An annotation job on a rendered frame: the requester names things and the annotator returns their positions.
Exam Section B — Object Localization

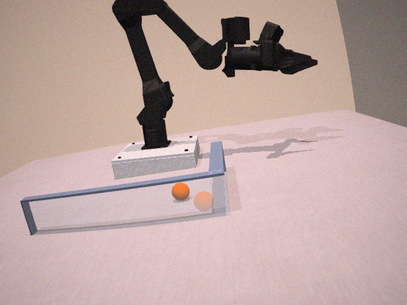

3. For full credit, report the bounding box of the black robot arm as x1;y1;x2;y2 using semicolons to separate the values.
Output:
112;0;284;150

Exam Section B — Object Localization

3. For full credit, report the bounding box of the clear l-shaped low wall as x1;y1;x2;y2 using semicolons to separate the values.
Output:
23;153;230;235

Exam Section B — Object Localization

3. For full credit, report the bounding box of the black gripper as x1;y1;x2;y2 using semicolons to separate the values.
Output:
245;40;318;75

